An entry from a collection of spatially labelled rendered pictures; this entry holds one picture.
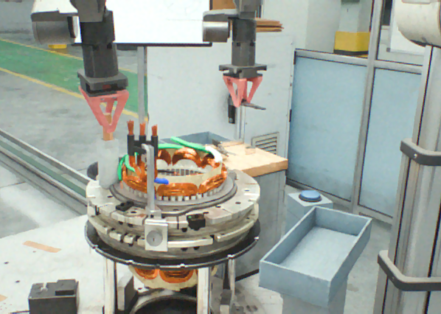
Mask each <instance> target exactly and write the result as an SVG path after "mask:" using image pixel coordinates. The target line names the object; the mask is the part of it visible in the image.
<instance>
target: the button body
mask: <svg viewBox="0 0 441 314"><path fill-rule="evenodd" d="M299 193H301V192H296V193H290V194H288V204H287V214H285V233H284V236H285V235H286V234H287V233H288V232H289V231H290V230H291V229H292V228H293V227H294V226H295V225H296V224H297V223H298V222H299V221H300V220H301V219H302V218H303V217H304V216H305V215H306V214H307V213H308V212H309V211H310V210H311V209H312V208H313V207H314V206H320V207H323V208H327V209H333V202H332V201H330V200H328V199H327V198H326V197H324V196H323V195H322V194H321V193H320V195H321V196H322V201H320V202H318V203H308V202H304V201H302V200H300V199H299V198H298V197H299Z"/></svg>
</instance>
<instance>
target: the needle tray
mask: <svg viewBox="0 0 441 314"><path fill-rule="evenodd" d="M371 226H372V218H370V217H363V216H360V215H356V214H350V213H346V212H340V211H336V210H332V209H327V208H323V207H320V206H314V207H313V208H312V209H311V210H310V211H309V212H308V213H307V214H306V215H305V216H304V217H303V218H302V219H301V220H300V221H299V222H298V223H297V224H296V225H295V226H294V227H293V228H292V229H291V230H290V231H289V232H288V233H287V234H286V235H285V236H284V237H283V238H282V239H281V240H280V241H279V242H278V243H277V244H276V245H275V246H274V247H273V248H272V249H271V250H270V251H269V252H268V253H267V254H266V255H265V256H264V257H263V258H262V260H260V279H258V287H263V288H265V289H268V290H272V291H275V292H278V293H281V294H283V297H282V314H344V305H345V298H346V292H347V280H348V274H349V273H350V270H351V269H352V267H353V266H354V264H355V262H356V261H357V259H358V258H359V256H360V255H361V252H362V251H363V250H364V249H365V248H366V245H367V243H368V242H369V239H370V232H371Z"/></svg>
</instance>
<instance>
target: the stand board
mask: <svg viewBox="0 0 441 314"><path fill-rule="evenodd" d="M246 147H251V146H250V145H248V144H239V145H235V146H230V147H224V149H225V150H226V151H228V152H230V153H236V156H235V155H231V154H228V153H227V155H228V156H229V157H226V159H224V160H222V162H223V163H224V164H225V165H226V166H228V170H233V169H234V168H236V170H239V171H241V172H244V174H247V175H249V176H250V177H255V176H258V175H265V174H269V173H272V172H277V171H280V170H287V169H288V159H286V158H283V157H280V156H277V155H274V154H272V153H269V152H266V151H264V150H261V149H258V148H255V153H252V154H249V155H245V149H246Z"/></svg>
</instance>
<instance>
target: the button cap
mask: <svg viewBox="0 0 441 314"><path fill-rule="evenodd" d="M301 198H304V199H307V200H318V199H320V193H319V192H317V191H315V190H303V191H302V192H301Z"/></svg>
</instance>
